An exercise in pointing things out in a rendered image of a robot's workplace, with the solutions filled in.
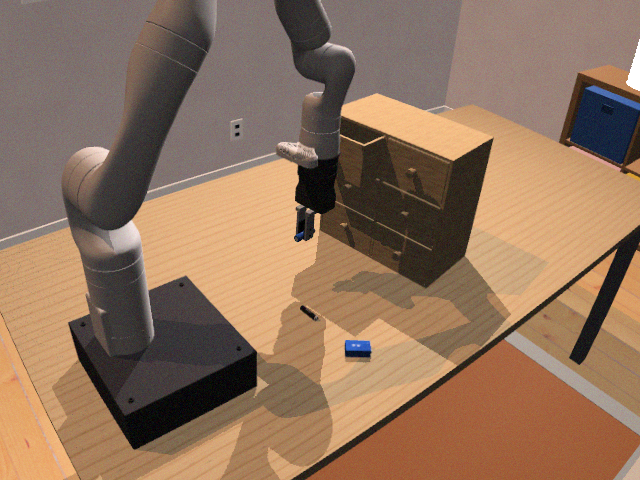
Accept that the brown wooden chest of drawers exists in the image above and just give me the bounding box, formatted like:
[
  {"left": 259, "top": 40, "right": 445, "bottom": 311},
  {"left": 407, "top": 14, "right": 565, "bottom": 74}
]
[{"left": 319, "top": 94, "right": 494, "bottom": 288}]

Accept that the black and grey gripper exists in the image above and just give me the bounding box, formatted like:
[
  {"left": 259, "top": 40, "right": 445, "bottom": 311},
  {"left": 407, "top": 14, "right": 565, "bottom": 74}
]
[{"left": 276, "top": 125, "right": 340, "bottom": 241}]

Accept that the brown wooden drawer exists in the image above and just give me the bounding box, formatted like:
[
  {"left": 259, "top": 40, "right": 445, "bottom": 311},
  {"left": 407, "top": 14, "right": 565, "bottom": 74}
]
[
  {"left": 337, "top": 118, "right": 385, "bottom": 187},
  {"left": 372, "top": 222, "right": 432, "bottom": 285},
  {"left": 377, "top": 182, "right": 441, "bottom": 246},
  {"left": 383, "top": 138, "right": 450, "bottom": 205},
  {"left": 322, "top": 201, "right": 374, "bottom": 255},
  {"left": 334, "top": 177, "right": 379, "bottom": 217}
]

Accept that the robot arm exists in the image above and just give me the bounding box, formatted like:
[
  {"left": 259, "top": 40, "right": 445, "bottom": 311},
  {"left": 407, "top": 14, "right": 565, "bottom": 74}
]
[{"left": 61, "top": 0, "right": 356, "bottom": 357}]

